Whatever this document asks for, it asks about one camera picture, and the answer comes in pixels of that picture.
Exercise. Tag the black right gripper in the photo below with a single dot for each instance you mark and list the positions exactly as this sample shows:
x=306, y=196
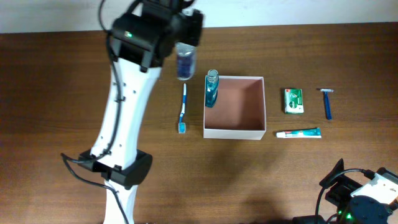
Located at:
x=339, y=182

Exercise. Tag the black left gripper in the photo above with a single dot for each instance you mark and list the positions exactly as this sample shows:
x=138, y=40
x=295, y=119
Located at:
x=193, y=28

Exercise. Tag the purple foam pump bottle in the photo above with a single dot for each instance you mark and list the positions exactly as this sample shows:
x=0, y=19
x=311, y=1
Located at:
x=186, y=61

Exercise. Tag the blue Listerine mouthwash bottle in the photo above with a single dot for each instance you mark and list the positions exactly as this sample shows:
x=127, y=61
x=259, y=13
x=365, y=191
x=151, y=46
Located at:
x=211, y=85

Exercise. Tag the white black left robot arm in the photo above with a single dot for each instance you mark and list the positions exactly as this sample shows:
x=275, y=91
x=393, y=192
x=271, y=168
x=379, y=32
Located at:
x=137, y=47

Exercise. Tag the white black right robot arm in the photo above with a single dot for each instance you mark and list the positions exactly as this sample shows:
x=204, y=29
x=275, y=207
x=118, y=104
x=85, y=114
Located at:
x=361, y=196

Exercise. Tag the white teal toothpaste tube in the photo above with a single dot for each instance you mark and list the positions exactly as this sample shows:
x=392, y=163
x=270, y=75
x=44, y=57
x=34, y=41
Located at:
x=302, y=133

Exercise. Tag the blue disposable razor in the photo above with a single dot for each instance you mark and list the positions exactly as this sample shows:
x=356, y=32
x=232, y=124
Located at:
x=325, y=92

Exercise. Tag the green soap box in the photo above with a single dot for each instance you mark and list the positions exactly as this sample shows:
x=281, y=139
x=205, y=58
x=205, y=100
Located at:
x=293, y=101

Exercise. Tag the blue white toothbrush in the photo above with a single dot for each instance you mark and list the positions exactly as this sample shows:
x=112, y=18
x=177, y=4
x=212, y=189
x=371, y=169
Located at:
x=181, y=124

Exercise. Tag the pink open box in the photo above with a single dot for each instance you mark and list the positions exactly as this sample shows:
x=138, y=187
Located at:
x=239, y=111

